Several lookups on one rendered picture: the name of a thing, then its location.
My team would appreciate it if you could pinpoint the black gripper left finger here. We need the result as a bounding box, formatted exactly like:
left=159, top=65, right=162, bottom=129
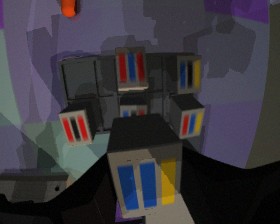
left=0, top=152, right=117, bottom=224

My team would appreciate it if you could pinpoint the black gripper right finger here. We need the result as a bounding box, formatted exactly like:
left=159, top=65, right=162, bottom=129
left=180, top=147, right=280, bottom=224

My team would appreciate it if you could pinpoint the grey flat panel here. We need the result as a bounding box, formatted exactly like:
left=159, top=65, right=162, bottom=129
left=245, top=3, right=280, bottom=169

